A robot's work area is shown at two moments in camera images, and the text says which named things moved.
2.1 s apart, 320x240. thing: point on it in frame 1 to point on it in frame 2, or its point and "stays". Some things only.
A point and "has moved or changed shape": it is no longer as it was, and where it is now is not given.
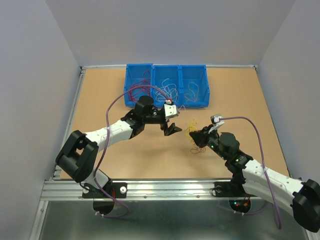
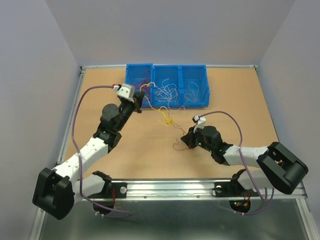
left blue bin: (137, 75) stays
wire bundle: (193, 127) has moved or changed shape
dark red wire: (141, 88) stays
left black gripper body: (154, 117) to (126, 110)
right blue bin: (194, 90) stays
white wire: (167, 92) stays
